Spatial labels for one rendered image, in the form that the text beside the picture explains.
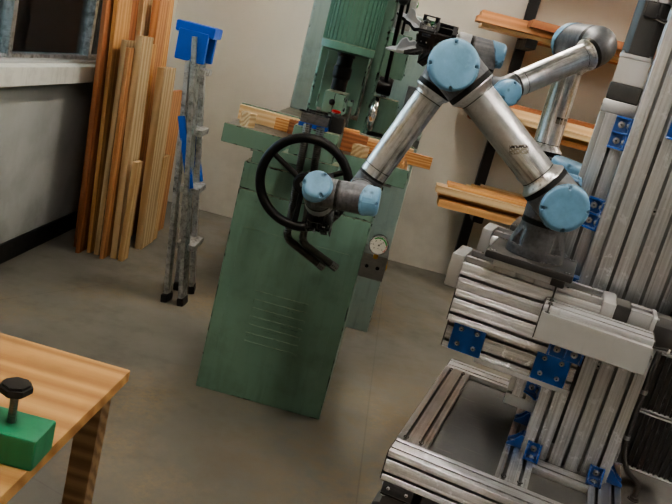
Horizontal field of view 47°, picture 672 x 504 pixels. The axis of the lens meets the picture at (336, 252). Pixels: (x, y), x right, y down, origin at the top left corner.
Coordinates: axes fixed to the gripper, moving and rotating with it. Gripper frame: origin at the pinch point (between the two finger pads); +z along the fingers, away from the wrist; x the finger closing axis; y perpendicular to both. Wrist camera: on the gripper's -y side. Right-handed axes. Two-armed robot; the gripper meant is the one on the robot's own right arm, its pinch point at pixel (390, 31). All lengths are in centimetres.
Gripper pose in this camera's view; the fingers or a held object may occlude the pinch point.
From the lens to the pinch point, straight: 244.7
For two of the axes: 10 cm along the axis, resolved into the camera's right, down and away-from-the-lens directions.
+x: -2.7, 8.5, -4.6
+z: -9.6, -2.7, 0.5
